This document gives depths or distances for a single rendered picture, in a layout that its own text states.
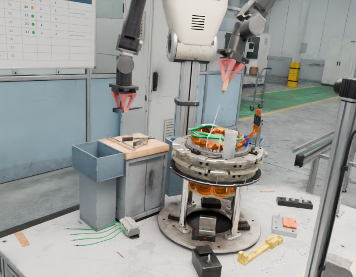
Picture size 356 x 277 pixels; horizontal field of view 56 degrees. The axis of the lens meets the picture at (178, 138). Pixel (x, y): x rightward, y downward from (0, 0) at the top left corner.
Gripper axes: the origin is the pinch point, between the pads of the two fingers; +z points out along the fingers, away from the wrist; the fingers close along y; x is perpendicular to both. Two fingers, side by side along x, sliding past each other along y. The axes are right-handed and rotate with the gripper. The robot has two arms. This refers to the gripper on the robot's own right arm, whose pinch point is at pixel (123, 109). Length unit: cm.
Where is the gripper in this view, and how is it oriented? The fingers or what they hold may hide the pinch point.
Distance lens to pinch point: 127.1
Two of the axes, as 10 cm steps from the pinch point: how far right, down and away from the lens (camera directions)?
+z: -0.7, 9.5, 2.9
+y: 7.0, 2.5, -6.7
